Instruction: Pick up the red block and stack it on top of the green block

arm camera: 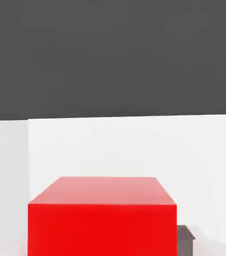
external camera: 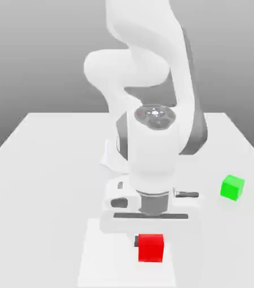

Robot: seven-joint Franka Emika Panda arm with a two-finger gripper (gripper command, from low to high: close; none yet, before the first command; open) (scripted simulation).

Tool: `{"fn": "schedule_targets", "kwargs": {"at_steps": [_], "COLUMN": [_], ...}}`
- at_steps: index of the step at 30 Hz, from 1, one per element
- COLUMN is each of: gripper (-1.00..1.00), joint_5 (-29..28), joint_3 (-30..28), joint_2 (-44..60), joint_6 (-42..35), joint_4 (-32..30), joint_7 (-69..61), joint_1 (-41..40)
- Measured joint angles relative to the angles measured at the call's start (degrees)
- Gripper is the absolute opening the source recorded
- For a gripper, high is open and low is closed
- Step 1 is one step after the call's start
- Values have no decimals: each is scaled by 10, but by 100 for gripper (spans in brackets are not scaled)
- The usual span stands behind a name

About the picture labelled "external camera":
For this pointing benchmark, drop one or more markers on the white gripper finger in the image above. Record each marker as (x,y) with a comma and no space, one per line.
(136,240)

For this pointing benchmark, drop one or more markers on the small red cube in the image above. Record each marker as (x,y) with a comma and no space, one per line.
(150,248)

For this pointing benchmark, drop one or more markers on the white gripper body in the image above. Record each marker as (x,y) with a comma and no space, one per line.
(126,222)

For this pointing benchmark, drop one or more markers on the small green cube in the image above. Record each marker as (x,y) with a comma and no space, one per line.
(231,187)

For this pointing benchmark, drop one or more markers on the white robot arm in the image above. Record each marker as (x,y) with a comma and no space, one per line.
(151,146)

